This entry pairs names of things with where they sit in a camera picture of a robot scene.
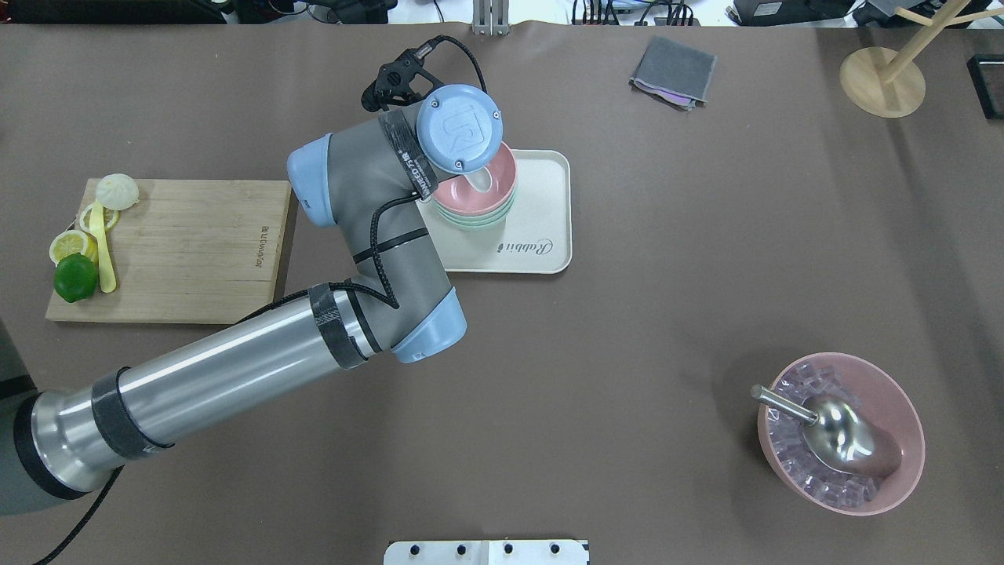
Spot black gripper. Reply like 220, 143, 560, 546
361, 48, 445, 112

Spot small pink bowl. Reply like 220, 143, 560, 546
433, 142, 518, 216

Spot white ceramic spoon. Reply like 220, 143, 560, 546
464, 166, 495, 194

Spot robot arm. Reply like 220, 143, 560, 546
1, 42, 504, 516

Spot large pink bowl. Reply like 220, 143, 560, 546
757, 352, 926, 517

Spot green stacked bowls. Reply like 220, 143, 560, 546
433, 197, 515, 230

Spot cream rabbit tray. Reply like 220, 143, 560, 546
419, 149, 573, 275

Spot wooden cutting board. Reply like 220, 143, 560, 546
45, 179, 292, 325

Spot grey folded cloth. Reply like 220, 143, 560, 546
630, 37, 718, 111

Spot white steamed bun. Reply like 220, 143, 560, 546
96, 174, 140, 211

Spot lemon slice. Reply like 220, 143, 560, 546
75, 203, 121, 235

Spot lemon half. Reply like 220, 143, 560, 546
48, 229, 98, 265

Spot green lime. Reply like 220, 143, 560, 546
53, 253, 98, 303

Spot wooden cup tree stand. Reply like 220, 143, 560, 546
839, 1, 1003, 118

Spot metal ice scoop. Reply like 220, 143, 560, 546
750, 384, 899, 478

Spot black glass rack tray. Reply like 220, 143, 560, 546
967, 54, 1003, 119

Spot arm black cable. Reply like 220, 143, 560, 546
416, 35, 489, 97

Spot aluminium frame post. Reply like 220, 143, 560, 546
471, 0, 511, 36

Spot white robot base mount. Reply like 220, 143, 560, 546
383, 538, 591, 564

